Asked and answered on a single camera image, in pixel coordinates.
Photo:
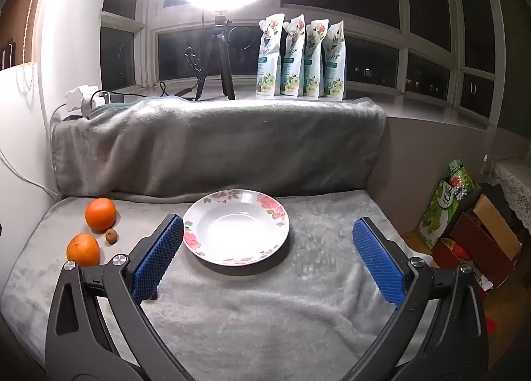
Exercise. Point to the white lace cloth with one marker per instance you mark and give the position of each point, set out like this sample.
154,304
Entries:
516,190

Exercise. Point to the brown cardboard box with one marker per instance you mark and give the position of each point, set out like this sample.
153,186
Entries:
495,223

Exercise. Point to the grey fleece blanket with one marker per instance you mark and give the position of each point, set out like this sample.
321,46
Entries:
249,136

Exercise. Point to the green cardboard box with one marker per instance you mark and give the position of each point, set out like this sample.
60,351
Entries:
442,211

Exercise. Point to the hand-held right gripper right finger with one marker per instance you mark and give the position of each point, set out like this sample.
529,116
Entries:
375,256

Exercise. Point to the red box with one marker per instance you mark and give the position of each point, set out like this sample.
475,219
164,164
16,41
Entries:
473,248

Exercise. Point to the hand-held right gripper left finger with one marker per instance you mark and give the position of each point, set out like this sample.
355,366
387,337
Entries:
159,256

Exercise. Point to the floral white plate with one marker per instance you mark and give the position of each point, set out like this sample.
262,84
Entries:
232,231

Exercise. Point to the white power strip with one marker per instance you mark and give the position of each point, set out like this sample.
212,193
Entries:
85,100

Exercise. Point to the small brown fruit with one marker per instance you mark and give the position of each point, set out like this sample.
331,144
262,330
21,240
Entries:
111,236

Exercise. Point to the orange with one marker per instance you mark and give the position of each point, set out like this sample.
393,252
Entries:
100,215
83,250

